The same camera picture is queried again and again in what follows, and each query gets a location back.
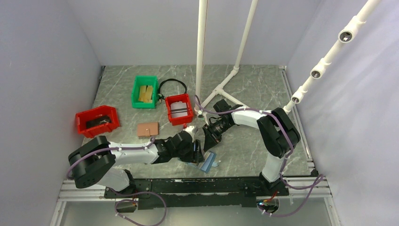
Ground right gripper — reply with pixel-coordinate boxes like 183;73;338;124
202;120;232;152

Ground blue card holder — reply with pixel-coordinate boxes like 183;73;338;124
185;151;220;173

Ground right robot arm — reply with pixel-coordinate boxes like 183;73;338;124
202;99;301;195

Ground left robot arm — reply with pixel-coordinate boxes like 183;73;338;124
66;130;205;198

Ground white card in red bin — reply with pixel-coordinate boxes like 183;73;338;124
170;101;188;118

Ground brown card holder back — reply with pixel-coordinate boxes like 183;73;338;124
136;122;159;137

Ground small red plastic bin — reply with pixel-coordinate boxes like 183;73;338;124
165;94;194;126

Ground green plastic bin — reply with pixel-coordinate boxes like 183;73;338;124
131;76;159;109

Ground large red plastic bin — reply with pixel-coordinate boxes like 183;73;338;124
75;105;120;138

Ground white pipe with sockets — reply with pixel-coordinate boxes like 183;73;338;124
283;0;381;113

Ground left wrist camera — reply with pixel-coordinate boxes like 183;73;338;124
183;126;199;139

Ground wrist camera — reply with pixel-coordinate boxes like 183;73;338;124
183;126;199;139
196;110;207;121

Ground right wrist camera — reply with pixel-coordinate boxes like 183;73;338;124
196;110;207;121

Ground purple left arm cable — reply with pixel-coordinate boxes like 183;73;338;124
66;137;169;226

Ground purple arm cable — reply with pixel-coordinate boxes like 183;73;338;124
66;137;169;226
193;94;325;218

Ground black cable loop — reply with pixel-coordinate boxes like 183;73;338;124
157;78;188;104

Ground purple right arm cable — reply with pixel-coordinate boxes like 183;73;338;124
193;94;325;218

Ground white pvc pipe frame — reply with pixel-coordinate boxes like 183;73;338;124
194;0;258;107

